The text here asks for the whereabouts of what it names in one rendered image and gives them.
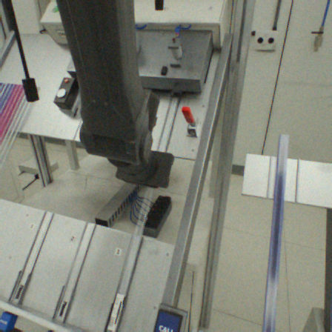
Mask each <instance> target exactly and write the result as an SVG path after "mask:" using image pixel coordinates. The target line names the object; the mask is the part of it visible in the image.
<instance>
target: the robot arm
mask: <svg viewBox="0 0 332 332"><path fill-rule="evenodd" d="M56 3H57V6H58V9H59V14H60V16H61V21H62V27H63V29H64V33H65V36H66V39H67V44H68V46H69V49H70V54H71V56H72V60H73V63H74V67H75V69H76V76H77V80H78V83H79V91H80V98H81V109H80V111H79V112H80V116H81V118H82V123H81V126H80V128H79V140H80V142H81V143H82V144H83V145H84V146H85V149H86V151H87V152H88V153H89V154H91V155H95V156H101V157H105V158H107V160H108V161H109V163H111V164H112V165H113V166H115V167H117V171H116V178H117V179H119V180H122V181H123V182H129V183H132V184H135V185H143V186H147V187H151V188H155V189H159V187H163V188H167V186H168V183H169V181H170V180H169V176H170V170H171V167H172V165H173V162H174V159H175V157H174V155H173V154H172V153H168V152H163V151H154V150H151V147H152V144H153V137H152V135H151V134H152V132H153V126H154V123H155V120H156V115H157V112H158V109H159V104H160V99H159V97H158V96H157V95H156V94H155V93H153V92H152V90H150V89H146V88H142V84H141V81H140V77H139V70H138V65H137V58H136V31H135V2H134V0H56Z"/></svg>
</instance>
